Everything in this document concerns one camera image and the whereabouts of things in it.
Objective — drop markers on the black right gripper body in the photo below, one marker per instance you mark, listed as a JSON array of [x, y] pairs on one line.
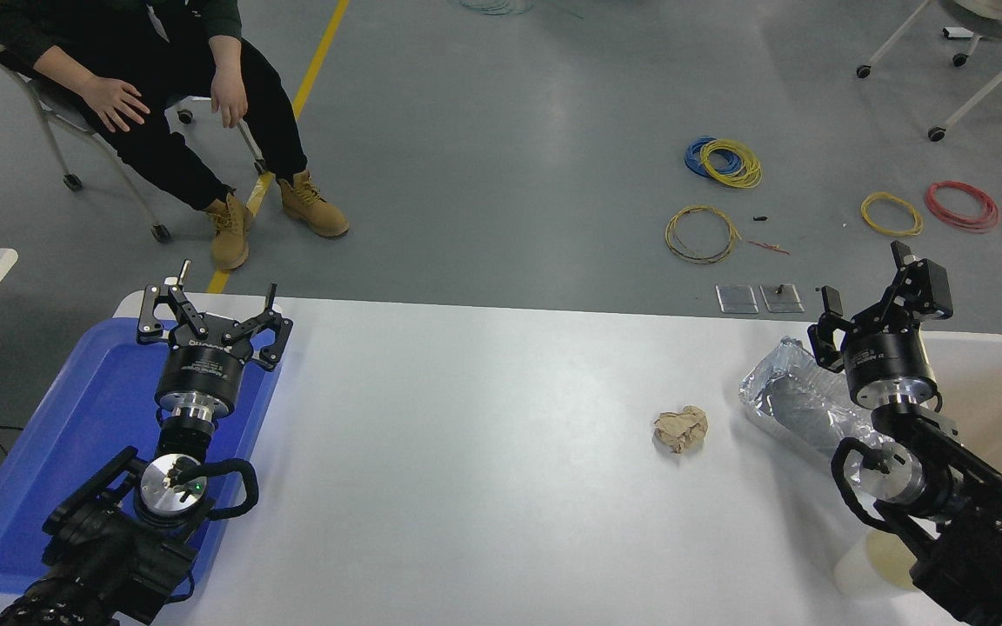
[[891, 365]]

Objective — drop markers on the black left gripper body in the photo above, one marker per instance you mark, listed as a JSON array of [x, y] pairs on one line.
[[203, 365]]

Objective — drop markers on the white paper cup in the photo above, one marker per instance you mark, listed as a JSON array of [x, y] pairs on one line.
[[862, 565]]

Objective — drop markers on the person's right forearm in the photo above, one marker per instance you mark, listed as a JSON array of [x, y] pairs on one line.
[[53, 63]]

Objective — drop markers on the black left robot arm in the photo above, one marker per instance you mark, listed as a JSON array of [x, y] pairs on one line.
[[110, 556]]

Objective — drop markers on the person's left forearm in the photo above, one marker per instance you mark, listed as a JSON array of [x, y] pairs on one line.
[[224, 48]]

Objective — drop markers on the person's right hand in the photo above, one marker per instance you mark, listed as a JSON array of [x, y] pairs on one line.
[[114, 100]]

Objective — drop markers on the person's left hand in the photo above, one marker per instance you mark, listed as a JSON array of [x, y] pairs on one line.
[[229, 96]]

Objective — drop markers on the clear floor plate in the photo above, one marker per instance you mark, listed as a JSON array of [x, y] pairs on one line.
[[737, 299], [783, 300]]

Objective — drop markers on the silver foil tray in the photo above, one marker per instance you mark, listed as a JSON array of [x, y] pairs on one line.
[[801, 404]]

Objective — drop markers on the blue plastic tray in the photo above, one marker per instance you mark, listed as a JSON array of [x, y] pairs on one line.
[[75, 435]]

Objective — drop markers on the crumpled tan paper ball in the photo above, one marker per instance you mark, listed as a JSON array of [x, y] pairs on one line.
[[680, 429]]

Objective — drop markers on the person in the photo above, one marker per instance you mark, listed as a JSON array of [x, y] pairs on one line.
[[162, 130]]

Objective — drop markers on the wheeled chair with metal legs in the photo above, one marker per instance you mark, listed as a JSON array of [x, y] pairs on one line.
[[57, 109]]

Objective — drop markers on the white wheeled chair frame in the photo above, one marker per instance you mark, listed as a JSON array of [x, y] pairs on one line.
[[988, 24]]

